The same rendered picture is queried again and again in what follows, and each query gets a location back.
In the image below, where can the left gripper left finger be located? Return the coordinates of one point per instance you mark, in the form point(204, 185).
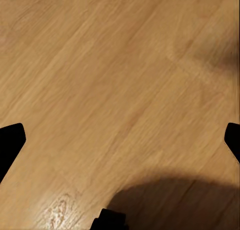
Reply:
point(12, 139)

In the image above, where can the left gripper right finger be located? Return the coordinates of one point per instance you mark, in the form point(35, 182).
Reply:
point(232, 139)

